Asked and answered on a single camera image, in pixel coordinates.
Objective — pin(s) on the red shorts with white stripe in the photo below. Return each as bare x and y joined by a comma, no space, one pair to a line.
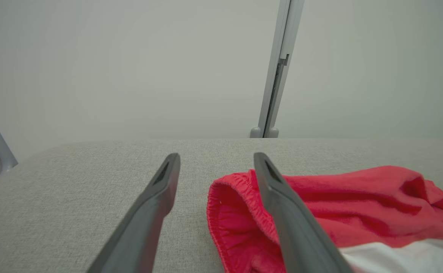
357,201

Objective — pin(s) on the grey partition frame post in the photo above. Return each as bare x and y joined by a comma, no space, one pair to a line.
278,76

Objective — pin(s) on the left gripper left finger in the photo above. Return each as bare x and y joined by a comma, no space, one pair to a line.
145,227

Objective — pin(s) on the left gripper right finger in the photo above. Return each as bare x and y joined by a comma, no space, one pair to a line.
293,227

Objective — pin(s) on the grey cylindrical partition foot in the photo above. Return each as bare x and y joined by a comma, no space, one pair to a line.
255,132
273,132

